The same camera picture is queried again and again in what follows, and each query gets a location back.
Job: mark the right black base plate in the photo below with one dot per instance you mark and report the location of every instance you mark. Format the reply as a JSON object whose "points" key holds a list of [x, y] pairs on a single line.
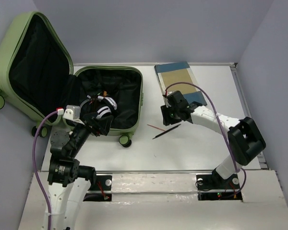
{"points": [[209, 190]]}

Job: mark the black thin stick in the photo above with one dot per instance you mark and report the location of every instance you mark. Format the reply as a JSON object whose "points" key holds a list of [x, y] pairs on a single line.
{"points": [[167, 131]]}

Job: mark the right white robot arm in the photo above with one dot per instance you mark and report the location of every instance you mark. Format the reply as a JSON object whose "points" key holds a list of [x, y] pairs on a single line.
{"points": [[242, 136]]}

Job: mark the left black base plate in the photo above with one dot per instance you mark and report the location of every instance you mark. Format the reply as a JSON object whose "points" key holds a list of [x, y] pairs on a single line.
{"points": [[101, 190]]}

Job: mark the black and white headphones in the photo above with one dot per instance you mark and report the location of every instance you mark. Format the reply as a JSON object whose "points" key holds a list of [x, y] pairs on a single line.
{"points": [[103, 107]]}

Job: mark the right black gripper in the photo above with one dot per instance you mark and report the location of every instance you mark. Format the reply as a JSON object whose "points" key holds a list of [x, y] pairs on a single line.
{"points": [[167, 120]]}

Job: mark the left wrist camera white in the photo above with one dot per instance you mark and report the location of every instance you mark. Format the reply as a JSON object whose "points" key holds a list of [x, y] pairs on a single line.
{"points": [[70, 113]]}

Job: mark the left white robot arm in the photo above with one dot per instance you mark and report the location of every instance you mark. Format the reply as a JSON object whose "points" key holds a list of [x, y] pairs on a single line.
{"points": [[69, 182]]}

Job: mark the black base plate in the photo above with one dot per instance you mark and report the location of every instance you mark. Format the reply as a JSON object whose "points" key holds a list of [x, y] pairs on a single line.
{"points": [[101, 190], [209, 190]]}

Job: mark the thin red stick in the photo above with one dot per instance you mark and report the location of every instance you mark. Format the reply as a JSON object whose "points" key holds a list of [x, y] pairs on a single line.
{"points": [[156, 127]]}

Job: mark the green hard-shell suitcase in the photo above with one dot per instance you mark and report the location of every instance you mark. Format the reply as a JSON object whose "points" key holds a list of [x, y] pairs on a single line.
{"points": [[37, 77]]}

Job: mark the blue and tan cloth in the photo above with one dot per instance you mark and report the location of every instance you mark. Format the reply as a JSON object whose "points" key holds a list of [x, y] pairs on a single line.
{"points": [[170, 73]]}

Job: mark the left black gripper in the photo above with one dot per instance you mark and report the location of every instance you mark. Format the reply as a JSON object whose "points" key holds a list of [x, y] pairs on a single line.
{"points": [[103, 125]]}

